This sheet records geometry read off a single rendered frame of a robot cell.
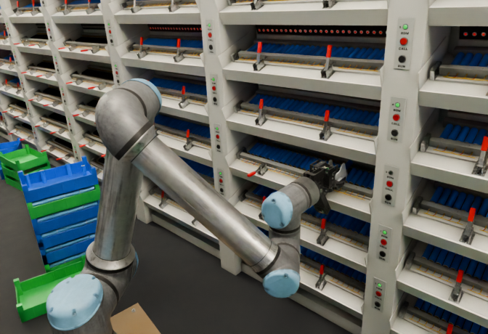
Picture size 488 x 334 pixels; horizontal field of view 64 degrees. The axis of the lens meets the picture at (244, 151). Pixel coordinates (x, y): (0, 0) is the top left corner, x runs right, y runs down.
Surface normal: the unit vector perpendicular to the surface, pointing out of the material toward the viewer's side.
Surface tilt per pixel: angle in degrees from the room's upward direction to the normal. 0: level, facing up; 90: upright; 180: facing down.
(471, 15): 111
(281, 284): 95
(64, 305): 7
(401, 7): 90
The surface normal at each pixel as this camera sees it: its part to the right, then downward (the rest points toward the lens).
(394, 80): -0.67, 0.29
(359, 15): -0.61, 0.61
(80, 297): -0.07, -0.88
